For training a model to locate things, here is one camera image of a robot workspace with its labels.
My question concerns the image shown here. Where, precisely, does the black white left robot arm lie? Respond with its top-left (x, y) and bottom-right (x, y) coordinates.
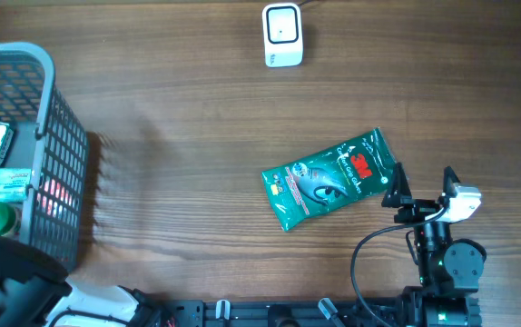
top-left (0, 236), bottom-right (173, 327)

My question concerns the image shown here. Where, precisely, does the red Nescafe sachet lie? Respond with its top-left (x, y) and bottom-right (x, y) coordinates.
top-left (36, 178), bottom-right (74, 219)

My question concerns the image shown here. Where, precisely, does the white barcode scanner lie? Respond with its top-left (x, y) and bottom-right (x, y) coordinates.
top-left (261, 3), bottom-right (304, 68)

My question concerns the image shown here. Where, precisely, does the grey plastic shopping basket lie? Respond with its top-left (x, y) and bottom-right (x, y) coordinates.
top-left (0, 42), bottom-right (89, 271)

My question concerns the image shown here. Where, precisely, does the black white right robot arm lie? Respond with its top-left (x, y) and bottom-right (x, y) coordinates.
top-left (381, 163), bottom-right (487, 326)

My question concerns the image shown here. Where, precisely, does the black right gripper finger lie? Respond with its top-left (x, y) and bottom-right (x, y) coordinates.
top-left (381, 163), bottom-right (413, 208)
top-left (443, 166), bottom-right (460, 196)

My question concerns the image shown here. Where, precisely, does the light green wipes packet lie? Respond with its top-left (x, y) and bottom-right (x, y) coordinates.
top-left (0, 168), bottom-right (32, 203)

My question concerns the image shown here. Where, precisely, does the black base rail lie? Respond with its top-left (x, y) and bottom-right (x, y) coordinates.
top-left (160, 298), bottom-right (417, 327)

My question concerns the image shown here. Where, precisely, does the black right camera cable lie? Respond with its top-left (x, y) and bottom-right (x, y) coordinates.
top-left (349, 206), bottom-right (449, 327)

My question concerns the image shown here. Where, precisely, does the green 3M gloves packet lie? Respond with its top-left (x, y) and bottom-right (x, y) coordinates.
top-left (261, 128), bottom-right (397, 232)

